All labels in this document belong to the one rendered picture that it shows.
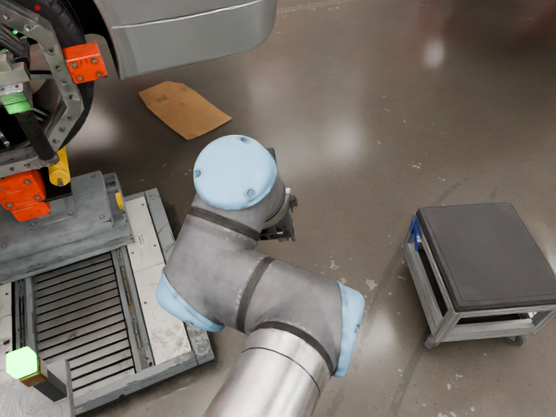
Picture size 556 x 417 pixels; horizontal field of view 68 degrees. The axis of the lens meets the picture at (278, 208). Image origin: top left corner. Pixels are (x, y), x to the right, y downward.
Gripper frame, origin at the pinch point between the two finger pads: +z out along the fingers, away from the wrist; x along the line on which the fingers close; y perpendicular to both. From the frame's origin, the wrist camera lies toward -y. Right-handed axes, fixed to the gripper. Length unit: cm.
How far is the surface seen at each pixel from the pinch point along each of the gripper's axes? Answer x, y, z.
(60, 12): -52, -60, 4
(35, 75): -67, -50, 14
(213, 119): -50, -86, 130
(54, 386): -52, 30, 6
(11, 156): -81, -32, 24
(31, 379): -52, 28, -1
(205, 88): -58, -114, 145
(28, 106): -51, -28, -7
